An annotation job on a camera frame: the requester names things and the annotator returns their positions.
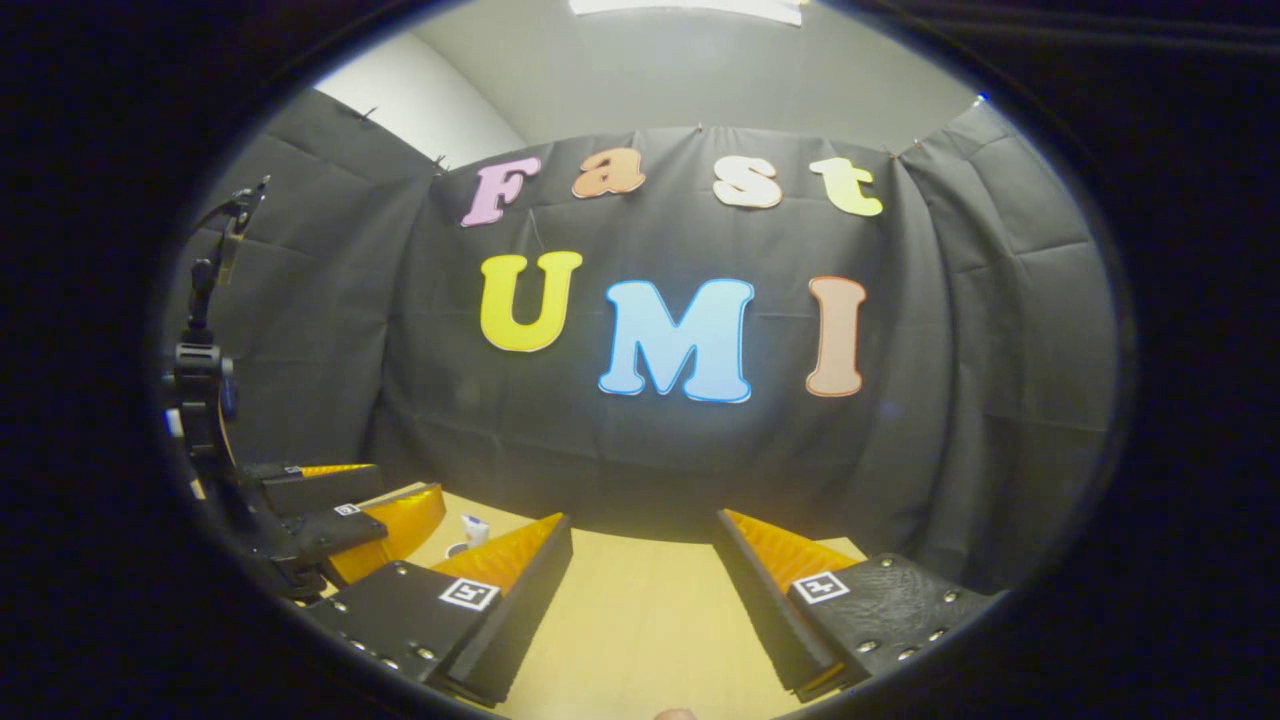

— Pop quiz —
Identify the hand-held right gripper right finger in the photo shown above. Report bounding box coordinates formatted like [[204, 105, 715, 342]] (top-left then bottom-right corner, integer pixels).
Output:
[[715, 508, 1005, 704]]

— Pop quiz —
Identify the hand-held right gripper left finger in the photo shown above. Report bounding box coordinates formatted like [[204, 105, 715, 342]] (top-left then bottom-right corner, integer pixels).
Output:
[[303, 513, 575, 707]]

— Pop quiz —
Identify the light wooden desktop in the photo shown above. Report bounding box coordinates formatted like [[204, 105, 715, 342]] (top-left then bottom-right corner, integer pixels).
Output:
[[320, 490, 871, 720]]

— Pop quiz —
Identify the black backdrop cloth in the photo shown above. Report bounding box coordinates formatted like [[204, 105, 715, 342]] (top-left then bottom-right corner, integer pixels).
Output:
[[165, 88, 1119, 596]]

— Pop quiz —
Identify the white ceiling light panel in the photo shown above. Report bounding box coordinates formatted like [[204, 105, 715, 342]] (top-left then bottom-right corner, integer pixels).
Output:
[[568, 0, 806, 27]]

